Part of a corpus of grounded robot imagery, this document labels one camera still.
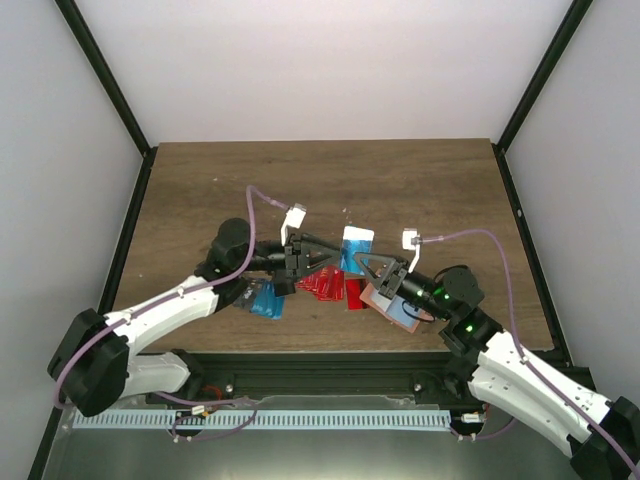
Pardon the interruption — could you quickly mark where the right black frame post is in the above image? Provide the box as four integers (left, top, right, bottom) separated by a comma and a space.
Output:
497, 0, 595, 151

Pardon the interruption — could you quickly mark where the lone red card magnetic stripe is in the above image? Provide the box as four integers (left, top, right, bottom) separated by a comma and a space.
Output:
345, 278, 369, 310

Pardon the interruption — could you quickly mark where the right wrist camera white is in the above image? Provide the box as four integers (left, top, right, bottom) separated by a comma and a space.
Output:
401, 228, 422, 273

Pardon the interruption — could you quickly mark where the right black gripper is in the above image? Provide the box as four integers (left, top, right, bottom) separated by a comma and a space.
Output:
355, 252, 453, 322

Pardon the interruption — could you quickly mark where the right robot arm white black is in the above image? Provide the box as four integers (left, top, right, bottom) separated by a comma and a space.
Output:
354, 252, 639, 479

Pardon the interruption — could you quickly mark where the light blue slotted cable duct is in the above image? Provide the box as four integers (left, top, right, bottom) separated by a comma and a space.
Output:
73, 410, 451, 432

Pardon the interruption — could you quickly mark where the blue card pile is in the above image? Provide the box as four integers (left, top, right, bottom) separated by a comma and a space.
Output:
250, 282, 285, 320

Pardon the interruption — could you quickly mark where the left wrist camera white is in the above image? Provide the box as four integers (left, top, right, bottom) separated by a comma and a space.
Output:
279, 203, 307, 245

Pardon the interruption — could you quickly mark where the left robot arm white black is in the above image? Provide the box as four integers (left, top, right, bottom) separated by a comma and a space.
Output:
47, 218, 341, 417

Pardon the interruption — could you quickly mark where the left black frame post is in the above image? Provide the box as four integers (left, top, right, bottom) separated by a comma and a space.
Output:
54, 0, 153, 156

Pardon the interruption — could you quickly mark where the black card pile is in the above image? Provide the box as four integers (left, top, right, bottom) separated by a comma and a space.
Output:
233, 279, 263, 311

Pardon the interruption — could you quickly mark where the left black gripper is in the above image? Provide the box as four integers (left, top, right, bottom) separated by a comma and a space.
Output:
238, 232, 342, 279

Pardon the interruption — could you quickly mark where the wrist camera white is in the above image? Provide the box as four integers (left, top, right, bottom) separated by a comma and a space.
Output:
401, 228, 422, 273
279, 203, 307, 245

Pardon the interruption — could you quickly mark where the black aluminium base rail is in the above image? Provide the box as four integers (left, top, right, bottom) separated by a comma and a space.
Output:
64, 352, 591, 401

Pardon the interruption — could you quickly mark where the single blue card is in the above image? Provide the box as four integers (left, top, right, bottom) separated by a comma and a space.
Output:
339, 225, 375, 276

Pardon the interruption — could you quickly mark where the black frame post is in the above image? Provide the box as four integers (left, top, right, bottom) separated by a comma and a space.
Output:
497, 0, 595, 151
54, 0, 153, 156

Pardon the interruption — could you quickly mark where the pink leather card holder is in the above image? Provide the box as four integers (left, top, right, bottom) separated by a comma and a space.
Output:
360, 284, 434, 334

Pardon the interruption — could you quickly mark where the red VIP card pile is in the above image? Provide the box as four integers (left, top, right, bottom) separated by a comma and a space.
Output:
296, 267, 345, 302

